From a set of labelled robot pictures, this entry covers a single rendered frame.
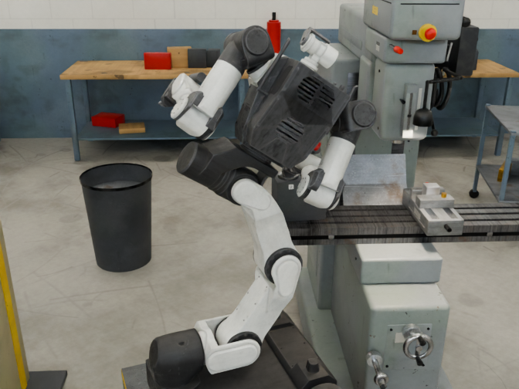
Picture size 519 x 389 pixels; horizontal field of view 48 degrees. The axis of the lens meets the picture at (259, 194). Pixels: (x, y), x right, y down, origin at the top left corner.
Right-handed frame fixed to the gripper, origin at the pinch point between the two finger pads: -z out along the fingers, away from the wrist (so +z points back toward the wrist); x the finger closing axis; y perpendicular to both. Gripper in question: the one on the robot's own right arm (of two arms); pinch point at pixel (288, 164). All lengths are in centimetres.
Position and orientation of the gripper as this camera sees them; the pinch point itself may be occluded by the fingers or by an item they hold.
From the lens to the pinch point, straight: 244.0
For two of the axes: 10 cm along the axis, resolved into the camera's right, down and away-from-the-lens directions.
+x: 3.8, -9.2, 0.8
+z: 2.7, 0.3, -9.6
